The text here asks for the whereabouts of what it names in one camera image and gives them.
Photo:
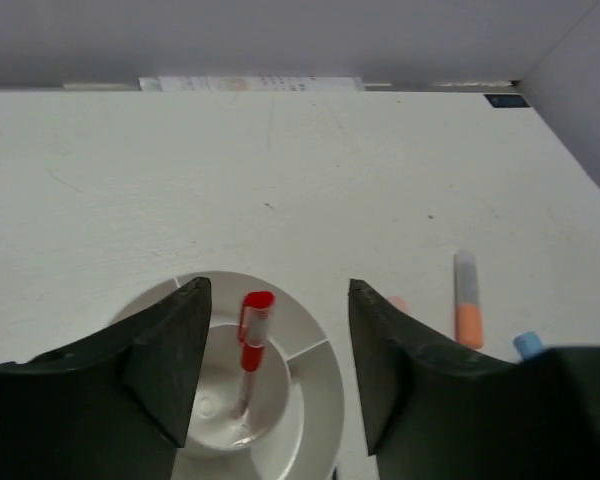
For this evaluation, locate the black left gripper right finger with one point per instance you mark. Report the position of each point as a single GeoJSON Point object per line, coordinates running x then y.
{"type": "Point", "coordinates": [436, 409]}

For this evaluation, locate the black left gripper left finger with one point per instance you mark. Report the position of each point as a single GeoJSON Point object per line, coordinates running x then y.
{"type": "Point", "coordinates": [113, 405]}

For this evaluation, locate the red ballpoint pen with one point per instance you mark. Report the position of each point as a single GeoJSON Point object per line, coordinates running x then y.
{"type": "Point", "coordinates": [252, 336]}

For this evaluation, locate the orange grey marker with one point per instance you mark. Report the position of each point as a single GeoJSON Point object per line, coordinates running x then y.
{"type": "Point", "coordinates": [468, 317]}

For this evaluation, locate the light blue marker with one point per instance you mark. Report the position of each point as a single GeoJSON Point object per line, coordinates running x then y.
{"type": "Point", "coordinates": [528, 345]}

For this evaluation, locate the white round divided container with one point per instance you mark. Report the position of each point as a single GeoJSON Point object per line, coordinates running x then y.
{"type": "Point", "coordinates": [305, 442]}

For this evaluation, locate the right black corner label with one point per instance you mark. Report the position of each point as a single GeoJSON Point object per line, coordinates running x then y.
{"type": "Point", "coordinates": [506, 101]}

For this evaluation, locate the paper sheet at wall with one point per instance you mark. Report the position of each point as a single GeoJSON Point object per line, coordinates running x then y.
{"type": "Point", "coordinates": [250, 84]}

